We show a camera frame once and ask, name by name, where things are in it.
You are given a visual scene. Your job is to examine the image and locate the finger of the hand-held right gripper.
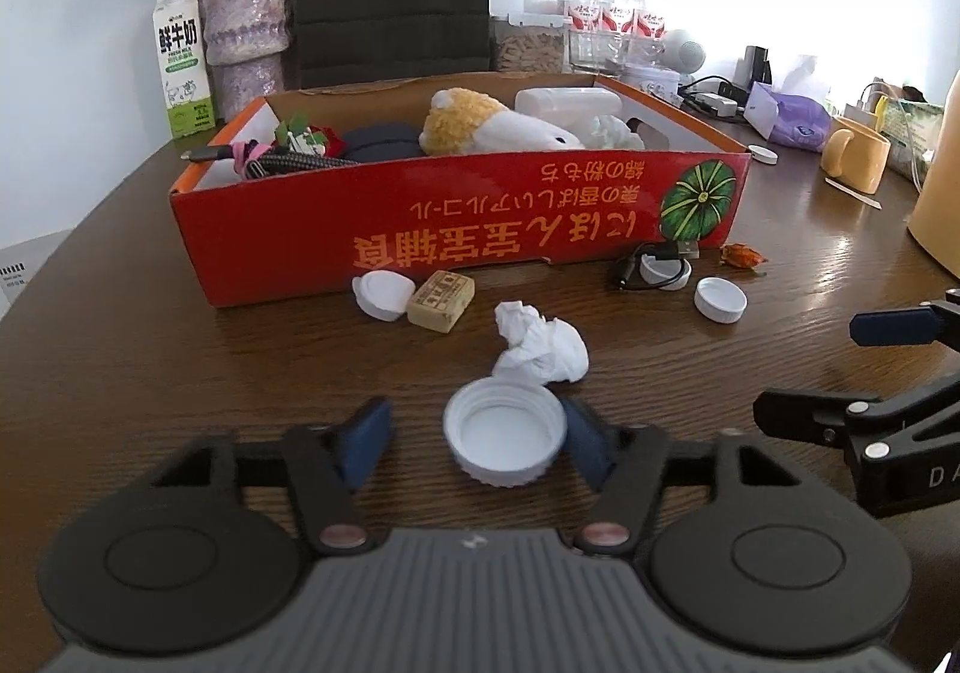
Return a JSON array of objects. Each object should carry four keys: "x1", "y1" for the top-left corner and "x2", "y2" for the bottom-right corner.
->
[
  {"x1": 754, "y1": 388, "x2": 890, "y2": 446},
  {"x1": 850, "y1": 290, "x2": 960, "y2": 348}
]

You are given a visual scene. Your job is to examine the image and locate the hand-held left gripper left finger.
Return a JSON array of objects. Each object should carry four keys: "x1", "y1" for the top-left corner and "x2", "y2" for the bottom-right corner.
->
[{"x1": 150, "y1": 395, "x2": 395, "y2": 555}]

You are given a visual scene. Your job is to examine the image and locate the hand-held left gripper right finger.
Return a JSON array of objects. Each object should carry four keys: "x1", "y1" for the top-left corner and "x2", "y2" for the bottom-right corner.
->
[{"x1": 561, "y1": 395, "x2": 822, "y2": 555}]

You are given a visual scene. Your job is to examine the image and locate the large white bottle cap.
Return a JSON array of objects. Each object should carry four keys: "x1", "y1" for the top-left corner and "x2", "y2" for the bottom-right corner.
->
[{"x1": 442, "y1": 377, "x2": 569, "y2": 488}]

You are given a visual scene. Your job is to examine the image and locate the red cardboard box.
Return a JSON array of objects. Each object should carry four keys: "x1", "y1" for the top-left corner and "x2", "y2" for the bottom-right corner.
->
[{"x1": 169, "y1": 71, "x2": 752, "y2": 308}]

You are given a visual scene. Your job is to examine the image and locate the dark blue eyeglass case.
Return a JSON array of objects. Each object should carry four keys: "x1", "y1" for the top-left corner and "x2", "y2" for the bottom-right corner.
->
[{"x1": 341, "y1": 123, "x2": 425, "y2": 163}]

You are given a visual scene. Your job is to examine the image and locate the white plastic bottle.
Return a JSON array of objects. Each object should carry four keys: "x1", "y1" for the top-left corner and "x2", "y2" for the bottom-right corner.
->
[{"x1": 514, "y1": 86, "x2": 623, "y2": 119}]

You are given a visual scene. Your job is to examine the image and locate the large yellow container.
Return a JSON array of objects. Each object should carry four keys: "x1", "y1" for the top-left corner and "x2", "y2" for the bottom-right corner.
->
[{"x1": 907, "y1": 110, "x2": 960, "y2": 280}]

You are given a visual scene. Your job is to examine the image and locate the clear container of grain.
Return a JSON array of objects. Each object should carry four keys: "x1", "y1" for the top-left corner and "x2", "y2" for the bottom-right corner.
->
[{"x1": 491, "y1": 13, "x2": 571, "y2": 74}]

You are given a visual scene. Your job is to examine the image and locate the crumpled white tissue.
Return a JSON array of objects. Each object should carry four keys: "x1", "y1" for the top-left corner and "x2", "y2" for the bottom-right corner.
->
[{"x1": 491, "y1": 300, "x2": 591, "y2": 389}]

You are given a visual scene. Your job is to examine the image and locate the white screw cap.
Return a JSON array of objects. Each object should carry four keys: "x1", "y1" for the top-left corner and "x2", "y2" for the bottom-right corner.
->
[{"x1": 694, "y1": 276, "x2": 749, "y2": 325}]

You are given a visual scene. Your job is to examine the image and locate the white flat stick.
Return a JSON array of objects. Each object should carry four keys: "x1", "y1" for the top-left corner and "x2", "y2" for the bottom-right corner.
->
[{"x1": 825, "y1": 176, "x2": 882, "y2": 211}]

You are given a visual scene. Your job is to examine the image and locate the white flip lid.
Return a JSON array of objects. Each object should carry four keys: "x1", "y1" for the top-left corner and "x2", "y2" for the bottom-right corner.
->
[{"x1": 352, "y1": 270, "x2": 417, "y2": 323}]

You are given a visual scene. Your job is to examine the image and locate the yellow wrapped cube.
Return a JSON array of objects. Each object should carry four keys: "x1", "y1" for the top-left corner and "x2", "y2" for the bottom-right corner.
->
[{"x1": 406, "y1": 270, "x2": 476, "y2": 333}]

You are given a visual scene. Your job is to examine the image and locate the yellow mug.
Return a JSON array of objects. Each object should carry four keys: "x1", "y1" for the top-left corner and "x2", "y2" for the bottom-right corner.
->
[{"x1": 820, "y1": 115, "x2": 891, "y2": 194}]

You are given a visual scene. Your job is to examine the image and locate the green printed box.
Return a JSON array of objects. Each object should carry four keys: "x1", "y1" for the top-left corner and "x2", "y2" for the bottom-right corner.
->
[{"x1": 874, "y1": 95, "x2": 946, "y2": 175}]

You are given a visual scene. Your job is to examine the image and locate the purple tissue pack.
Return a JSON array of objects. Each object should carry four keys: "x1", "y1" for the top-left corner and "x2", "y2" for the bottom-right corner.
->
[{"x1": 746, "y1": 82, "x2": 833, "y2": 153}]

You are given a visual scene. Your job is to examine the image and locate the white power adapter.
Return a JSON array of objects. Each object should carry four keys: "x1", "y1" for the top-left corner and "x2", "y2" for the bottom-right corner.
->
[{"x1": 679, "y1": 77, "x2": 747, "y2": 119}]

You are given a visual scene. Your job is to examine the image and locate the black charger block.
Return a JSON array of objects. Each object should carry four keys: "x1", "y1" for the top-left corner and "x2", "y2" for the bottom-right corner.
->
[{"x1": 742, "y1": 45, "x2": 772, "y2": 89}]

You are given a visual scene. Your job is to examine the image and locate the crumpled pale plastic bag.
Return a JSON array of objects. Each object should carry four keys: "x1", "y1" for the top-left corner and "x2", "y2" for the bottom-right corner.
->
[{"x1": 581, "y1": 114, "x2": 646, "y2": 152}]

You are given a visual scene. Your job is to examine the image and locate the red artificial flower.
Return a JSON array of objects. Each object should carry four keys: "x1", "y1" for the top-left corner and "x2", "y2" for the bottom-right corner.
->
[{"x1": 274, "y1": 113, "x2": 346, "y2": 157}]

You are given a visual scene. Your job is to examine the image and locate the white and yellow plush toy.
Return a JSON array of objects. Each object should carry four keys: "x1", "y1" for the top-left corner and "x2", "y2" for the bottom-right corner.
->
[{"x1": 418, "y1": 88, "x2": 578, "y2": 157}]

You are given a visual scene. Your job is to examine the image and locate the white printed tin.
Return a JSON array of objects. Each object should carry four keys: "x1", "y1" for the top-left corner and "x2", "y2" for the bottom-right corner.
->
[{"x1": 622, "y1": 62, "x2": 683, "y2": 104}]

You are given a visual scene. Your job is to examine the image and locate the round white fan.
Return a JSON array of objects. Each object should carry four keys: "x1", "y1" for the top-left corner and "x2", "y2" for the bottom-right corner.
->
[{"x1": 664, "y1": 29, "x2": 707, "y2": 74}]

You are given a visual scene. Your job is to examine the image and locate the white paper box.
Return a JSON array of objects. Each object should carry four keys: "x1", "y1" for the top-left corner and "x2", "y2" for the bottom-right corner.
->
[{"x1": 0, "y1": 230, "x2": 72, "y2": 322}]

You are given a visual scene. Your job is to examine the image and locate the green and white milk carton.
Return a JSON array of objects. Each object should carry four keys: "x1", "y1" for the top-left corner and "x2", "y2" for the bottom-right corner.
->
[{"x1": 154, "y1": 0, "x2": 217, "y2": 140}]

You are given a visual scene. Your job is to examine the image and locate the purple textured vase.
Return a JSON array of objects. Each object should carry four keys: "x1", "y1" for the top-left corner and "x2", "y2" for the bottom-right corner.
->
[{"x1": 199, "y1": 0, "x2": 290, "y2": 112}]

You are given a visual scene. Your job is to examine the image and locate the black usb cable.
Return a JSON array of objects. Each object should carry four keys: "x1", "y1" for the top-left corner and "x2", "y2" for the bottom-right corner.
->
[{"x1": 607, "y1": 236, "x2": 702, "y2": 293}]

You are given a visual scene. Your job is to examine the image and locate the braided grey cable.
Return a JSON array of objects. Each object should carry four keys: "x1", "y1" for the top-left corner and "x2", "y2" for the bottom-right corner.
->
[{"x1": 244, "y1": 148, "x2": 340, "y2": 181}]

